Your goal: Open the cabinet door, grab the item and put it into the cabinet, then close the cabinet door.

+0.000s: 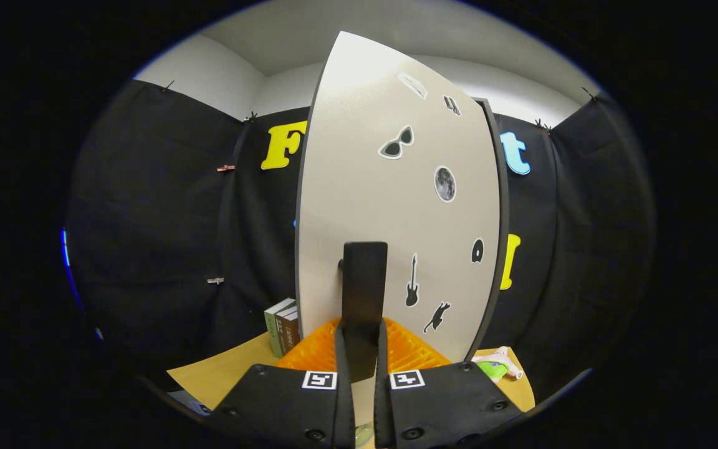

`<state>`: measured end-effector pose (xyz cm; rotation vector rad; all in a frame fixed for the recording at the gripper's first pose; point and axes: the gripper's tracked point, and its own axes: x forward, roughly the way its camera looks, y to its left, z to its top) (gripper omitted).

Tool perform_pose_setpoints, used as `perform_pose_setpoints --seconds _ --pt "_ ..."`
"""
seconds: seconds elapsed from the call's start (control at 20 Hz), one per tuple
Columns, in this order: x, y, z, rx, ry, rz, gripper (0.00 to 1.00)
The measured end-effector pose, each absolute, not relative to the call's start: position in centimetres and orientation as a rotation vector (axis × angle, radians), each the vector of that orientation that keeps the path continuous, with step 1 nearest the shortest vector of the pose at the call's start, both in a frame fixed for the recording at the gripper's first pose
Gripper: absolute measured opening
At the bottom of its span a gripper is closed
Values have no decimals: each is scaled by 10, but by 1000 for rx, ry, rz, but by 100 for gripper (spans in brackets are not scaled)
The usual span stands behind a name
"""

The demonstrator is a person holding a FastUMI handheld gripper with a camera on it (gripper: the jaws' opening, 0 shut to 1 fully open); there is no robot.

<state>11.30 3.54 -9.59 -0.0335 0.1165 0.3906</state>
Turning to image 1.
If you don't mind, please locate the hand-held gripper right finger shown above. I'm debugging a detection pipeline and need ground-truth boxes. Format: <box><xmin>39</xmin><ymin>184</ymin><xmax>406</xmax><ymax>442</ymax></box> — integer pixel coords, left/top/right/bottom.
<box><xmin>373</xmin><ymin>317</ymin><xmax>526</xmax><ymax>449</ymax></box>

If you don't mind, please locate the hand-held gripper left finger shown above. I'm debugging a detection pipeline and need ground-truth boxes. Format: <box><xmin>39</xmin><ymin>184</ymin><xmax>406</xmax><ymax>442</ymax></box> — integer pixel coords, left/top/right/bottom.
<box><xmin>208</xmin><ymin>317</ymin><xmax>357</xmax><ymax>449</ymax></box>

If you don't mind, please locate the black door handle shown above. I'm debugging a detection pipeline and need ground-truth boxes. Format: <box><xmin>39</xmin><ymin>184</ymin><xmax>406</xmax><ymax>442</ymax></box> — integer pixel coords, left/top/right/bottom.
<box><xmin>338</xmin><ymin>241</ymin><xmax>389</xmax><ymax>382</ymax></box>

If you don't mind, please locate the beige cabinet door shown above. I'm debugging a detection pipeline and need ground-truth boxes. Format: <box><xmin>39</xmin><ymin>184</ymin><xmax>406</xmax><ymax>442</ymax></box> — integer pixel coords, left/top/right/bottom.
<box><xmin>295</xmin><ymin>30</ymin><xmax>503</xmax><ymax>365</ymax></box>

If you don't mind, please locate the green book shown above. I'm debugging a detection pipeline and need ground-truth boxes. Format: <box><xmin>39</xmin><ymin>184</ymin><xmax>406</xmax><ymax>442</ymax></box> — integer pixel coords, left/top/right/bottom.
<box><xmin>264</xmin><ymin>298</ymin><xmax>297</xmax><ymax>359</ymax></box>

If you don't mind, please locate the green white plush toy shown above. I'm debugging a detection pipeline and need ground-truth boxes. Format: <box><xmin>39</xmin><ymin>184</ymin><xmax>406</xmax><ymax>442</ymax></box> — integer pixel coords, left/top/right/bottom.
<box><xmin>472</xmin><ymin>346</ymin><xmax>524</xmax><ymax>382</ymax></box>

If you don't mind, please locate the dark grey cabinet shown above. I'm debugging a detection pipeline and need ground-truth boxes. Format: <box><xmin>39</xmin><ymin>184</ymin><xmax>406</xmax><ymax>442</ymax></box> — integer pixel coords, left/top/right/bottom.
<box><xmin>472</xmin><ymin>97</ymin><xmax>510</xmax><ymax>362</ymax></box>

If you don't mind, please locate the black backdrop cloth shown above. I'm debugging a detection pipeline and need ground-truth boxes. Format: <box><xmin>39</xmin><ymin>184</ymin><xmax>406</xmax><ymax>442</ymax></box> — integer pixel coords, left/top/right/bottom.
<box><xmin>65</xmin><ymin>78</ymin><xmax>658</xmax><ymax>406</ymax></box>

